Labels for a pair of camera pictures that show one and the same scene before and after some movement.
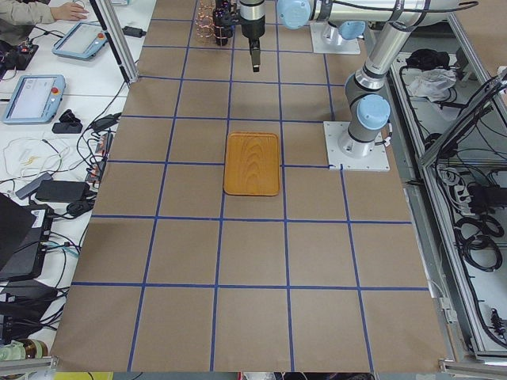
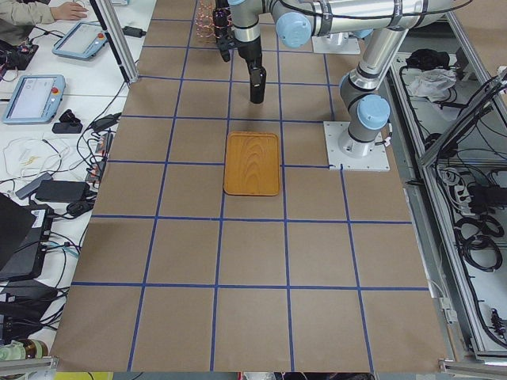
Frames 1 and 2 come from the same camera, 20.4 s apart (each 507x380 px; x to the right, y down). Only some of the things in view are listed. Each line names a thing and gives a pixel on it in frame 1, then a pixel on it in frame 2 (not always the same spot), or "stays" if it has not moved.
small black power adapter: (134, 32) stays
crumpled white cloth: (432, 83) stays
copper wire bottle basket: (206, 27) stays
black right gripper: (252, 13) → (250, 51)
